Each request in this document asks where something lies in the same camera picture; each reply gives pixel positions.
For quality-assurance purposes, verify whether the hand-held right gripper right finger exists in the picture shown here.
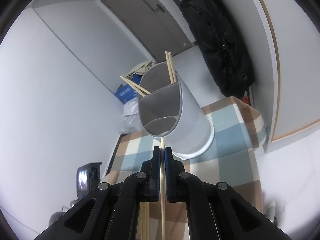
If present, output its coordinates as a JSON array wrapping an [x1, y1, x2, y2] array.
[[164, 147, 292, 240]]

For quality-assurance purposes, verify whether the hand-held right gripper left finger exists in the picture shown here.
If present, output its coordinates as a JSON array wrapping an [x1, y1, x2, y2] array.
[[34, 146, 162, 240]]

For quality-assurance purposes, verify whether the wooden chopstick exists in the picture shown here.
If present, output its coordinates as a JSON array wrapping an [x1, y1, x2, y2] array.
[[124, 78, 152, 95], [168, 52, 176, 83], [161, 139, 167, 240], [120, 76, 147, 97], [164, 51, 173, 84]]

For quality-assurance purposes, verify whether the bunch of wooden chopsticks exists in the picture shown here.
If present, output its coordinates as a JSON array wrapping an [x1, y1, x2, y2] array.
[[139, 201, 150, 240]]

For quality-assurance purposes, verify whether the white oval utensil holder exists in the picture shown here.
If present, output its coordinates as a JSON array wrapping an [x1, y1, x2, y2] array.
[[137, 61, 215, 161]]

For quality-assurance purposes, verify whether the grey plastic bag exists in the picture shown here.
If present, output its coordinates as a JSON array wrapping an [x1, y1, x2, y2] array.
[[119, 115, 143, 134]]

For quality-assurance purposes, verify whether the white plastic bag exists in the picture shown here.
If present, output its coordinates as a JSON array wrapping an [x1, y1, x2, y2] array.
[[124, 100, 139, 117]]

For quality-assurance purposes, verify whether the black device with small screen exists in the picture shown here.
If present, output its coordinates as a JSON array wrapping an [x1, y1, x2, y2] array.
[[76, 162, 103, 200]]

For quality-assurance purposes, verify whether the blue cardboard box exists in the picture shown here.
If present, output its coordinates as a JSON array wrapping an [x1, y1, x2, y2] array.
[[114, 74, 140, 104]]

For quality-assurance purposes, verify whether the beige crumpled cloth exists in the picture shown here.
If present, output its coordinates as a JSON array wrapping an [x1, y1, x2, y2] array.
[[125, 60, 154, 78]]

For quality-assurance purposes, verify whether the black backpack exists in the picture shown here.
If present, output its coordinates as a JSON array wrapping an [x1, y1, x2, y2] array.
[[180, 0, 255, 98]]

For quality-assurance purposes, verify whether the grey door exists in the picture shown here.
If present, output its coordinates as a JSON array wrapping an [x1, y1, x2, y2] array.
[[101, 0, 194, 57]]

